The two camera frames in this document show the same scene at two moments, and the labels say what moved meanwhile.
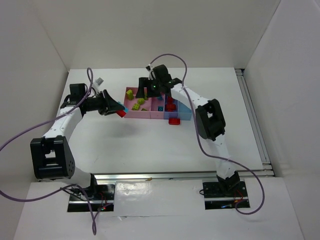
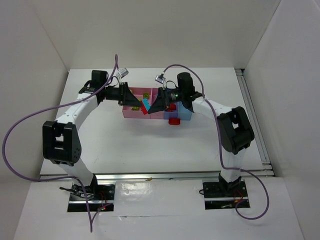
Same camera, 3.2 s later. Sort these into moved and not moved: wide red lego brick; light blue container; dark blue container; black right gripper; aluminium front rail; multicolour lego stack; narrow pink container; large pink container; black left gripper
Moved: multicolour lego stack; black right gripper; black left gripper
Not moved: large pink container; wide red lego brick; light blue container; aluminium front rail; dark blue container; narrow pink container
